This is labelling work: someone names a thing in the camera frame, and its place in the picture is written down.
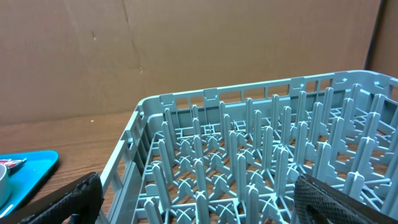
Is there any red snack wrapper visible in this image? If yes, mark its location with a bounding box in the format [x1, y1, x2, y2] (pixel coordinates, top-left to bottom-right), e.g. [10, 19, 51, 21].
[0, 158, 27, 169]

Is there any teal serving tray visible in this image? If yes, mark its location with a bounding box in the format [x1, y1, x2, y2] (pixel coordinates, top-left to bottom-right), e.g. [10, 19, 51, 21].
[1, 150, 59, 218]

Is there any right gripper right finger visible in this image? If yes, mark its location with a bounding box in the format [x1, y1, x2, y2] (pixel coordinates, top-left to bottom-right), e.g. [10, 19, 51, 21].
[294, 174, 397, 223]

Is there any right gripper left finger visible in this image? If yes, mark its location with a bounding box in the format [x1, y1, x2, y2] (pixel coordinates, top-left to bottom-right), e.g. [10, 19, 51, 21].
[1, 172, 104, 224]

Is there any grey dishwasher rack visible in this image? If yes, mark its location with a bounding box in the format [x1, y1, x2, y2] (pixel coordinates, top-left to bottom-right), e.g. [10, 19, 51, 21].
[96, 70, 397, 223]

